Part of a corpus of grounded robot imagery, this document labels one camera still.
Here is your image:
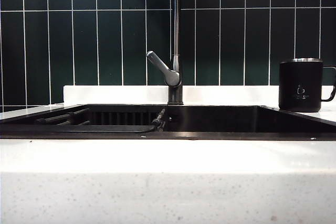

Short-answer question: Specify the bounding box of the gunmetal tall kitchen faucet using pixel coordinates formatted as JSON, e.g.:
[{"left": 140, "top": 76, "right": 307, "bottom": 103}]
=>
[{"left": 167, "top": 0, "right": 184, "bottom": 106}]

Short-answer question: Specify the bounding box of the black steel-rimmed coffee mug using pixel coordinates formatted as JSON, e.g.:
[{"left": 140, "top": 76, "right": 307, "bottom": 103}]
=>
[{"left": 278, "top": 57, "right": 336, "bottom": 113}]

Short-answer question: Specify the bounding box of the grey faucet lever handle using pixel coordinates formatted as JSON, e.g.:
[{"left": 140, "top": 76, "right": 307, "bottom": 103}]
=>
[{"left": 146, "top": 50, "right": 182, "bottom": 87}]

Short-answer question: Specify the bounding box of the black undermount kitchen sink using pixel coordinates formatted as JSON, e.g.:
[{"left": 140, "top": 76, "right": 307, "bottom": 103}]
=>
[{"left": 0, "top": 103, "right": 336, "bottom": 141}]

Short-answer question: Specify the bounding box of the black sink drain rack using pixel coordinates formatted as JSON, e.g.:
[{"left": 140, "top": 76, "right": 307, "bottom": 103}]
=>
[{"left": 34, "top": 107, "right": 167, "bottom": 133}]

